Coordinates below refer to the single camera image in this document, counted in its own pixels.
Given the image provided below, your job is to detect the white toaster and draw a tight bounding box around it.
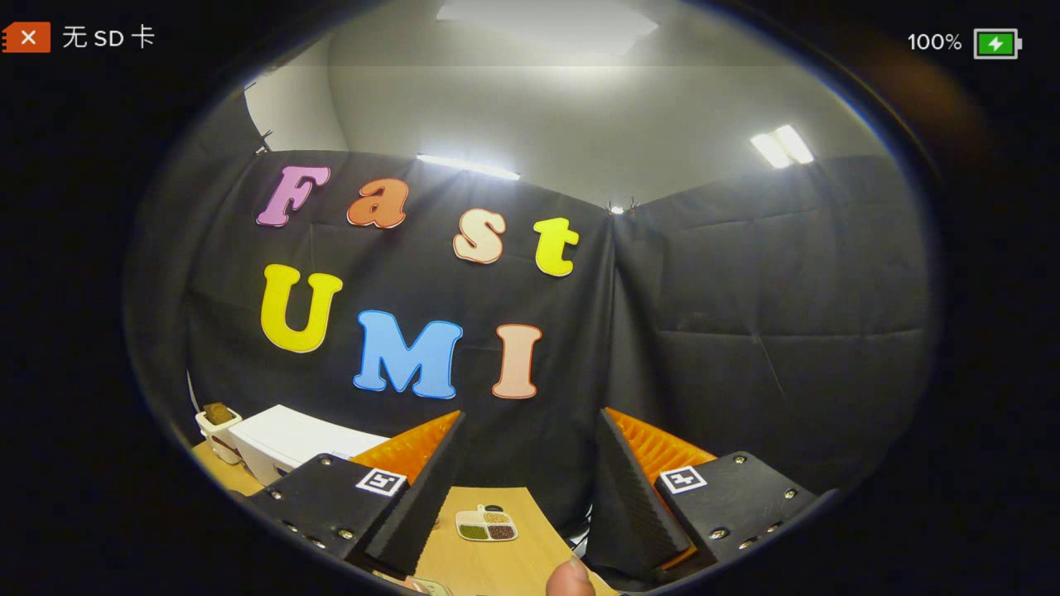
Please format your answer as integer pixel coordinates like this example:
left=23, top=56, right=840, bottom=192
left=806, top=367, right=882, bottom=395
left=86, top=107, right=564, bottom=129
left=195, top=410, right=246, bottom=465

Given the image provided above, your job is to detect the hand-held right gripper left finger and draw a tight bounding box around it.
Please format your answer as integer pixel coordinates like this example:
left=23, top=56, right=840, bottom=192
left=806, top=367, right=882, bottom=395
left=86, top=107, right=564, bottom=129
left=244, top=410, right=470, bottom=580

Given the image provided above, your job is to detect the white microwave oven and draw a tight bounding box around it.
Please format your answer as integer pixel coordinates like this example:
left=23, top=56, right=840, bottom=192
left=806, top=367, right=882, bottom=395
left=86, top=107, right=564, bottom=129
left=228, top=404, right=390, bottom=488

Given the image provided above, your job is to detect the double ceiling light panel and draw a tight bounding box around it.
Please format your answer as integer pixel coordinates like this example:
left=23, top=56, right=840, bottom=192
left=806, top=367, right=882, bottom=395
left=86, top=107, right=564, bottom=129
left=749, top=124, right=816, bottom=170

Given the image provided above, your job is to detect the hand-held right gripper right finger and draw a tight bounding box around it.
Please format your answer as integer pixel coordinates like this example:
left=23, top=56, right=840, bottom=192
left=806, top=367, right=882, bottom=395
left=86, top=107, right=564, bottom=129
left=584, top=406, right=839, bottom=582

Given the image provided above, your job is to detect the white divided snack dish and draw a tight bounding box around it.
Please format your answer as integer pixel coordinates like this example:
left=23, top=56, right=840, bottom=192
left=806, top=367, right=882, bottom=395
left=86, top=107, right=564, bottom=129
left=455, top=504, right=520, bottom=544

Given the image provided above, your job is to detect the large ceiling light panel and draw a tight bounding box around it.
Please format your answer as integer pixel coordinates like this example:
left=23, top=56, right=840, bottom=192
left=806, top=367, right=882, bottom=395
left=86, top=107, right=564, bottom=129
left=436, top=0, right=660, bottom=55

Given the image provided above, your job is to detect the black backdrop cloth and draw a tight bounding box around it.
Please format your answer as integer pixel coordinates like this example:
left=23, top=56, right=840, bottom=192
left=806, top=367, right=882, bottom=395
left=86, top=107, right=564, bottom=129
left=131, top=103, right=935, bottom=535

